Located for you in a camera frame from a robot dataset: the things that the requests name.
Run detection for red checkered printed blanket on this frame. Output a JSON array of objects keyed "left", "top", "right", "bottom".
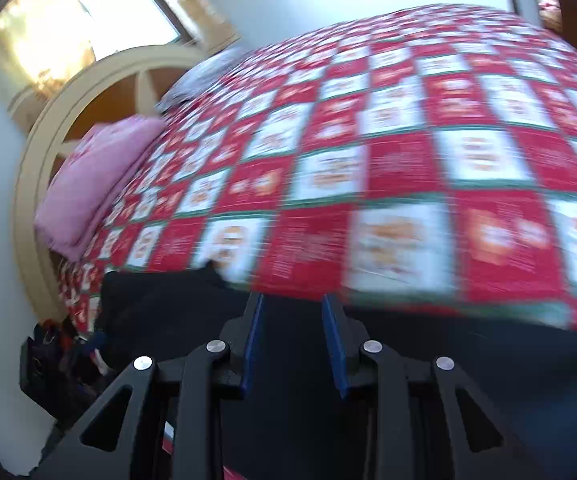
[{"left": 58, "top": 4, "right": 577, "bottom": 341}]

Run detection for grey striped pillow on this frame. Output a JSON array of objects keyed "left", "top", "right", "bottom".
[{"left": 156, "top": 47, "right": 252, "bottom": 113}]

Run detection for window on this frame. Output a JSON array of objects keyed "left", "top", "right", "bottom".
[{"left": 63, "top": 0, "right": 199, "bottom": 61}]

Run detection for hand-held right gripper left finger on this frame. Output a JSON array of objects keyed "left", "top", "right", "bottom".
[{"left": 31, "top": 291, "right": 266, "bottom": 480}]

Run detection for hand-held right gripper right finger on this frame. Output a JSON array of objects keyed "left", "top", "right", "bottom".
[{"left": 321, "top": 294, "right": 549, "bottom": 480}]

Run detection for yellow patterned curtain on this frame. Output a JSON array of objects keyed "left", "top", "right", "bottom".
[
  {"left": 146, "top": 0, "right": 242, "bottom": 53},
  {"left": 0, "top": 0, "right": 96, "bottom": 96}
]

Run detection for pink blanket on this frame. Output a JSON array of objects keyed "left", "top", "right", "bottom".
[{"left": 33, "top": 115, "right": 169, "bottom": 263}]

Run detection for cream wooden headboard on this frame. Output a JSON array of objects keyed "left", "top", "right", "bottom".
[{"left": 12, "top": 44, "right": 209, "bottom": 311}]

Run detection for dark bag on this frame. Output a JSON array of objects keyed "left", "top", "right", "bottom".
[{"left": 18, "top": 317, "right": 114, "bottom": 426}]

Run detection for black pants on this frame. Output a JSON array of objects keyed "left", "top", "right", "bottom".
[{"left": 93, "top": 262, "right": 577, "bottom": 480}]

